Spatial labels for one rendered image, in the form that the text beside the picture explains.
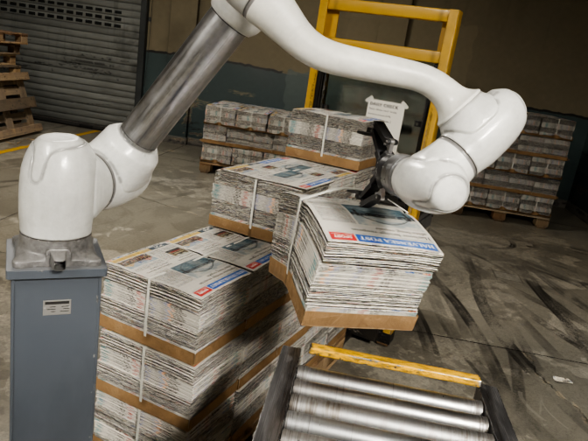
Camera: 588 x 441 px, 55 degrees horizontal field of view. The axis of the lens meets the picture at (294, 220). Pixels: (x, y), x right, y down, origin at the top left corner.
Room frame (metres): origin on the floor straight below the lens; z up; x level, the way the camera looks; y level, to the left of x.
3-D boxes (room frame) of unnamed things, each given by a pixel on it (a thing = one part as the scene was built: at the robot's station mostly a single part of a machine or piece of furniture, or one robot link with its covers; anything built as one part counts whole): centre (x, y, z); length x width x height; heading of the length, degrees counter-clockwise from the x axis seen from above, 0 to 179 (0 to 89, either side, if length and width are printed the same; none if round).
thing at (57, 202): (1.24, 0.53, 1.17); 0.18 x 0.16 x 0.22; 166
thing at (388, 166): (1.16, -0.21, 1.31); 0.09 x 0.06 x 0.09; 109
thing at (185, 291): (2.08, 0.16, 0.42); 1.17 x 0.39 x 0.83; 156
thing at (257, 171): (2.20, 0.09, 1.06); 0.37 x 0.29 x 0.01; 67
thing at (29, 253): (1.21, 0.53, 1.03); 0.22 x 0.18 x 0.06; 28
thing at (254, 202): (2.20, 0.11, 0.95); 0.38 x 0.29 x 0.23; 67
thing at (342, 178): (2.47, -0.02, 0.95); 0.38 x 0.29 x 0.23; 66
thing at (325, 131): (2.74, -0.14, 0.65); 0.39 x 0.30 x 1.29; 66
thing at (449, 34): (3.00, -0.62, 0.97); 0.09 x 0.09 x 1.75; 66
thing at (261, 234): (2.20, 0.11, 0.86); 0.38 x 0.29 x 0.04; 67
